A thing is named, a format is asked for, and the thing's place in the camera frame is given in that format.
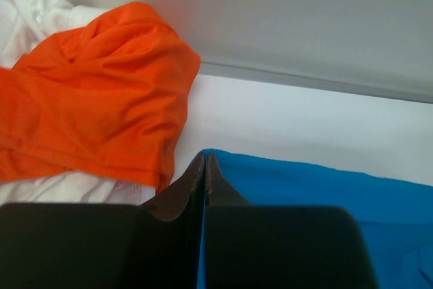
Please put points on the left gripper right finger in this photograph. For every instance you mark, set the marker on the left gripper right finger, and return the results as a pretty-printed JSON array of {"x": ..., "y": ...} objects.
[{"x": 223, "y": 235}]

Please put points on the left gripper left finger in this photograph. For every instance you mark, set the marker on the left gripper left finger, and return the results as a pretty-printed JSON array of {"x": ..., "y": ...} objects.
[{"x": 172, "y": 229}]

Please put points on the orange t shirt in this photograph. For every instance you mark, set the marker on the orange t shirt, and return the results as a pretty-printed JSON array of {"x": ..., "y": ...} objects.
[{"x": 109, "y": 99}]

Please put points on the white t shirt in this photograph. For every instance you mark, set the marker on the white t shirt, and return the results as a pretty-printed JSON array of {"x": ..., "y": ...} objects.
[{"x": 24, "y": 24}]

